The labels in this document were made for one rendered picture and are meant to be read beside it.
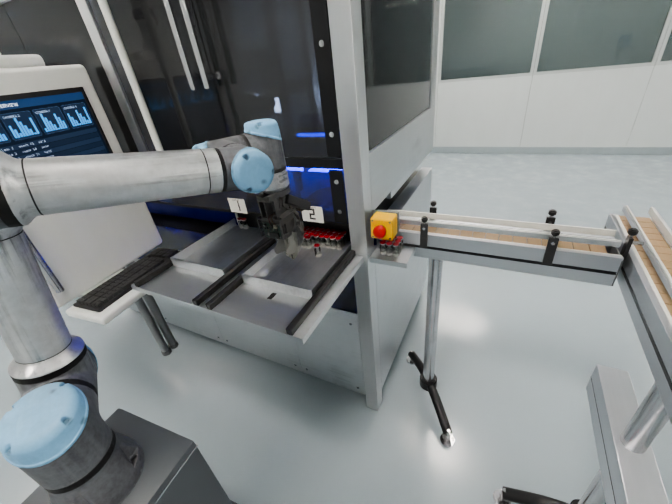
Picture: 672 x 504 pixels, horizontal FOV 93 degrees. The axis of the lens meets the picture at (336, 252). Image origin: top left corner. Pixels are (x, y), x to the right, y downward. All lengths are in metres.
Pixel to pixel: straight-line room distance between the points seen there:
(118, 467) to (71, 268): 0.87
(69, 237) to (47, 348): 0.76
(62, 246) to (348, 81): 1.14
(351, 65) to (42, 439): 0.95
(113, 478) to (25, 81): 1.19
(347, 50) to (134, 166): 0.58
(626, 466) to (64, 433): 1.19
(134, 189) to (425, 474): 1.44
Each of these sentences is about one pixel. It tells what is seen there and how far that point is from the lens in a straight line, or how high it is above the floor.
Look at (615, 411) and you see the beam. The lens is 1.25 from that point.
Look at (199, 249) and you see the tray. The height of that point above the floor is 0.88.
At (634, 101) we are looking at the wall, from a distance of 5.65.
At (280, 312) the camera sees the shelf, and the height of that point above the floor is 0.88.
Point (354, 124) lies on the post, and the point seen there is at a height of 1.31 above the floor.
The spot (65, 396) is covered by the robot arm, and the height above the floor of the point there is 1.02.
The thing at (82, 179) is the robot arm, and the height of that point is 1.36.
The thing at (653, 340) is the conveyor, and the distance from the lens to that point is 0.95.
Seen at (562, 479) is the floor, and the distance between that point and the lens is 1.73.
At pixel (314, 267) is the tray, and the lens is 1.06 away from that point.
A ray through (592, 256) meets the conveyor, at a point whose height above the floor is 0.93.
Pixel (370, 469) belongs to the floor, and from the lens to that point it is 1.60.
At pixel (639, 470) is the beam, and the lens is 1.17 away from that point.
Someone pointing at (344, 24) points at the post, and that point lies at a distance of 0.92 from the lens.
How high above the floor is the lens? 1.46
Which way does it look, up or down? 31 degrees down
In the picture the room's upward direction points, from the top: 7 degrees counter-clockwise
